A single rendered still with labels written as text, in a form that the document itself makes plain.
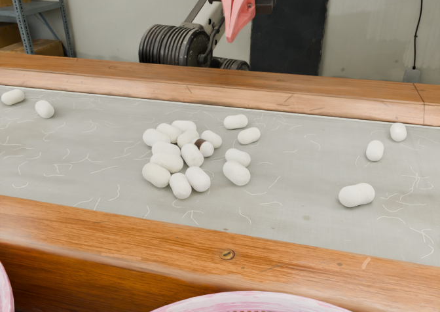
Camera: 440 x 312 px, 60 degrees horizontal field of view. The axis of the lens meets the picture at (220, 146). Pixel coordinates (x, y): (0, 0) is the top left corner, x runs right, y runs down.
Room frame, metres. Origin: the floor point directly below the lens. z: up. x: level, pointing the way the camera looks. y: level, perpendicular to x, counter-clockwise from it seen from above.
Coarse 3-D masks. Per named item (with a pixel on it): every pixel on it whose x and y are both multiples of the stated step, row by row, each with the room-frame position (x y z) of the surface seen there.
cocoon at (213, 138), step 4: (204, 132) 0.43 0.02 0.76; (208, 132) 0.43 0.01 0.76; (212, 132) 0.43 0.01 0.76; (204, 136) 0.43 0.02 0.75; (208, 136) 0.42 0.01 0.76; (212, 136) 0.42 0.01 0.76; (216, 136) 0.42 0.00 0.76; (208, 140) 0.42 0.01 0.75; (212, 140) 0.42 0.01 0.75; (216, 140) 0.42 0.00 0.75; (220, 140) 0.42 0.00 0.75; (212, 144) 0.41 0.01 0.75; (216, 144) 0.41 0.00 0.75; (220, 144) 0.42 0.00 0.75
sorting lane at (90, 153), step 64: (0, 128) 0.48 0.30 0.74; (64, 128) 0.48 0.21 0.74; (128, 128) 0.48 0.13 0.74; (320, 128) 0.48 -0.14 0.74; (384, 128) 0.48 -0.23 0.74; (0, 192) 0.33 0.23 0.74; (64, 192) 0.33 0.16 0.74; (128, 192) 0.33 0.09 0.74; (192, 192) 0.33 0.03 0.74; (256, 192) 0.33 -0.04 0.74; (320, 192) 0.33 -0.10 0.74; (384, 192) 0.33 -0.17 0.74; (384, 256) 0.24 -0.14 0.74
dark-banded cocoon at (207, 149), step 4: (192, 140) 0.41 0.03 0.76; (204, 144) 0.40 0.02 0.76; (208, 144) 0.40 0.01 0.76; (200, 148) 0.40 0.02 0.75; (204, 148) 0.39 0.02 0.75; (208, 148) 0.39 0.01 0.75; (212, 148) 0.40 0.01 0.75; (204, 152) 0.39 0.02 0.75; (208, 152) 0.39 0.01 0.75; (212, 152) 0.40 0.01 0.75; (204, 156) 0.39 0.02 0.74; (208, 156) 0.40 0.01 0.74
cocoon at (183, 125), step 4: (172, 124) 0.46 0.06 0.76; (176, 124) 0.45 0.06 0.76; (180, 124) 0.45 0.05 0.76; (184, 124) 0.45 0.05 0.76; (188, 124) 0.45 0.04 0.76; (192, 124) 0.46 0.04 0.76; (180, 128) 0.45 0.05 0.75; (184, 128) 0.45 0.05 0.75; (188, 128) 0.45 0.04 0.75; (192, 128) 0.45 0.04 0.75
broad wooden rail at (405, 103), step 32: (0, 64) 0.69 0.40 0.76; (32, 64) 0.69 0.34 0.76; (64, 64) 0.69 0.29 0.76; (96, 64) 0.69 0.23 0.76; (128, 64) 0.69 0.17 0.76; (160, 64) 0.69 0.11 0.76; (128, 96) 0.59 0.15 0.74; (160, 96) 0.58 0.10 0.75; (192, 96) 0.57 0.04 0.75; (224, 96) 0.56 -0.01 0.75; (256, 96) 0.55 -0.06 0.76; (288, 96) 0.55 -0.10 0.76; (320, 96) 0.54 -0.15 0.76; (352, 96) 0.53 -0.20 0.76; (384, 96) 0.53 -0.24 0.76; (416, 96) 0.53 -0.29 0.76
